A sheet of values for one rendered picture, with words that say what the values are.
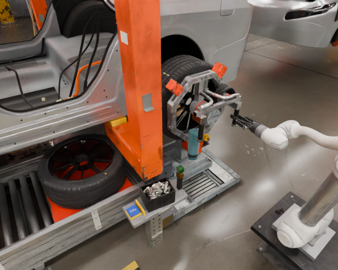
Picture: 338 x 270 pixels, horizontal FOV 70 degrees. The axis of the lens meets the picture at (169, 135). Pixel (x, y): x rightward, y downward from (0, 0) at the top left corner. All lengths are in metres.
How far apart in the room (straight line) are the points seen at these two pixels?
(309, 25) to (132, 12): 3.18
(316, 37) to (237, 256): 3.16
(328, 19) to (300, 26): 0.33
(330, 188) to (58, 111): 1.64
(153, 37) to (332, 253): 1.67
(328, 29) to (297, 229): 3.13
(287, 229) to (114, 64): 1.51
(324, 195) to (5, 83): 2.45
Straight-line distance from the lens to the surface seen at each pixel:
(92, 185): 1.80
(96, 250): 2.08
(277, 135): 1.66
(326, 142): 1.50
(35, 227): 2.01
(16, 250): 1.84
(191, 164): 2.27
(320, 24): 4.09
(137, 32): 1.21
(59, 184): 1.87
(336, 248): 1.99
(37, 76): 2.53
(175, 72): 1.73
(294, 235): 1.58
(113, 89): 1.87
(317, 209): 1.46
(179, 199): 1.70
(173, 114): 1.70
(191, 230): 2.10
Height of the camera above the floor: 1.78
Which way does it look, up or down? 36 degrees down
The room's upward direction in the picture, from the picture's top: straight up
